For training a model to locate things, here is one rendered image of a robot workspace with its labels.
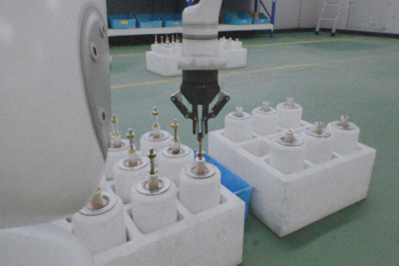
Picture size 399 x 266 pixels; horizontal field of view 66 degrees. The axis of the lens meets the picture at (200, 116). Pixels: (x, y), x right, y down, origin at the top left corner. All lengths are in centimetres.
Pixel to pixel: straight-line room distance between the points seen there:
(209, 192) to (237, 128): 38
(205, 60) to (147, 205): 31
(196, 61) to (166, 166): 32
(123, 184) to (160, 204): 14
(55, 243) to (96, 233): 46
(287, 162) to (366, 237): 31
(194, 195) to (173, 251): 12
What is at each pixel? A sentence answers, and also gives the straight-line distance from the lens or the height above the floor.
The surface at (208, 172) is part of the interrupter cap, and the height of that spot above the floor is 25.
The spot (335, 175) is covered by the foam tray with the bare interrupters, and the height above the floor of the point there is 14.
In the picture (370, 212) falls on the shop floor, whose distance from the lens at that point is 115.
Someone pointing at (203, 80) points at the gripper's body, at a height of 47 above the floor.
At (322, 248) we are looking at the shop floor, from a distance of 96.
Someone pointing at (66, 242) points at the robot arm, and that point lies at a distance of 18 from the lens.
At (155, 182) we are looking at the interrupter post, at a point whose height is 26.
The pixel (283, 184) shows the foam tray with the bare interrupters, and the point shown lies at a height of 17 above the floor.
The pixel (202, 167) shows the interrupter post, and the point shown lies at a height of 26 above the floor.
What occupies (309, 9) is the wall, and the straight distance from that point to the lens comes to 818.
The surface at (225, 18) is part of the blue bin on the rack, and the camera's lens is 623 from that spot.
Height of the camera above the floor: 61
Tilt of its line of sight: 20 degrees down
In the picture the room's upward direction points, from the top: straight up
